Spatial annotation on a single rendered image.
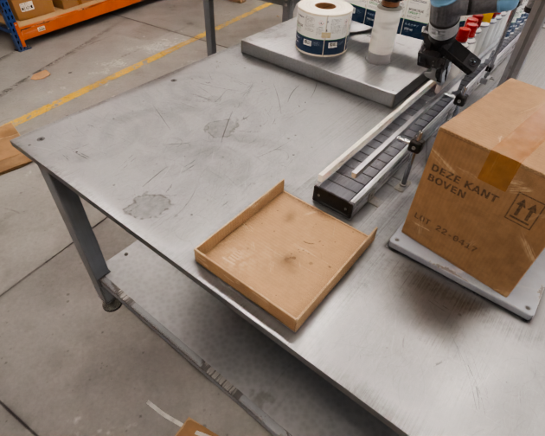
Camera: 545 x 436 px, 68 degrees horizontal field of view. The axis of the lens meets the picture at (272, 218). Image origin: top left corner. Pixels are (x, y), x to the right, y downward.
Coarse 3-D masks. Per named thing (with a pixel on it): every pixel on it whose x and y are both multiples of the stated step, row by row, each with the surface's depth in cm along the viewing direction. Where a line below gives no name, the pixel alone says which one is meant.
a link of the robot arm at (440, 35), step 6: (456, 24) 103; (432, 30) 106; (438, 30) 105; (444, 30) 104; (450, 30) 104; (456, 30) 105; (432, 36) 107; (438, 36) 106; (444, 36) 105; (450, 36) 106
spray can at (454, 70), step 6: (462, 30) 116; (468, 30) 116; (456, 36) 119; (462, 36) 117; (468, 36) 118; (462, 42) 118; (450, 72) 124; (456, 72) 124; (450, 78) 125; (444, 84) 127; (438, 90) 129; (450, 90) 128; (444, 96) 129
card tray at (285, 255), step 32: (256, 224) 92; (288, 224) 93; (320, 224) 93; (224, 256) 85; (256, 256) 86; (288, 256) 86; (320, 256) 86; (352, 256) 82; (256, 288) 80; (288, 288) 80; (320, 288) 80; (288, 320) 73
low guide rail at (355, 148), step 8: (432, 80) 130; (424, 88) 126; (416, 96) 123; (408, 104) 120; (392, 112) 115; (400, 112) 117; (384, 120) 111; (392, 120) 115; (376, 128) 108; (368, 136) 106; (360, 144) 103; (344, 152) 100; (352, 152) 101; (336, 160) 97; (344, 160) 99; (328, 168) 95; (336, 168) 97; (320, 176) 93
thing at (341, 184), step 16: (464, 80) 139; (432, 96) 130; (432, 112) 122; (416, 128) 116; (368, 144) 109; (400, 144) 109; (352, 160) 104; (384, 160) 104; (336, 176) 98; (368, 176) 99; (336, 192) 94; (352, 192) 94
